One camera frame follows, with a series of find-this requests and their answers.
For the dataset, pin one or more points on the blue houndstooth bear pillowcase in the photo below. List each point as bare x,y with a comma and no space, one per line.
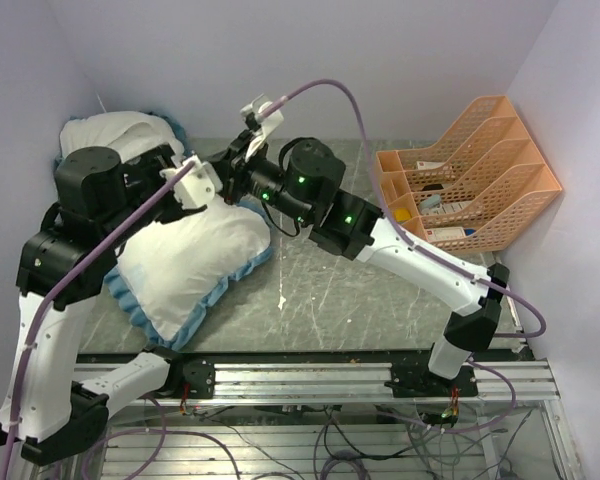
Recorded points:
215,295

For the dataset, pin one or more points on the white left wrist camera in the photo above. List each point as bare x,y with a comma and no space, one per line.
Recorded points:
197,184

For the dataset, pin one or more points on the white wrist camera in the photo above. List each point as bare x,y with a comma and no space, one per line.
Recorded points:
262,117
197,184

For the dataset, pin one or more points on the aluminium rail frame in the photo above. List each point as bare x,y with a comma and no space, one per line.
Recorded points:
261,384

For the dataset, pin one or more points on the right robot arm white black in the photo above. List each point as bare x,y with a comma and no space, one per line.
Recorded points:
305,185

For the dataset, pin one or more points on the white red box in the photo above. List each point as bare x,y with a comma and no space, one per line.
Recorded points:
445,234

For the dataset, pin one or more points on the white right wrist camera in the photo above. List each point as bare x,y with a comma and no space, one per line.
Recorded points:
262,117

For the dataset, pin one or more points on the white pillow insert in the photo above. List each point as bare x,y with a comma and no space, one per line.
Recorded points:
190,260

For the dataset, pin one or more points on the yellow object in organizer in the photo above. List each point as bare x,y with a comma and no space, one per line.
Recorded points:
402,215

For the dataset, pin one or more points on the light blue stapler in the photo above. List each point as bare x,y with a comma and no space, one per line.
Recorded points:
430,202

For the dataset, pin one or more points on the orange plastic file organizer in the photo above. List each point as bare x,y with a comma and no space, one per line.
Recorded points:
494,182

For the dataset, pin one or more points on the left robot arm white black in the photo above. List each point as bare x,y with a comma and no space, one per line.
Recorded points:
102,203

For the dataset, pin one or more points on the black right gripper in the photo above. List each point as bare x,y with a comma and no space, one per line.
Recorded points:
233,168

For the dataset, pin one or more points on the white box in back slot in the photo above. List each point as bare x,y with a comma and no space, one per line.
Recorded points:
428,165

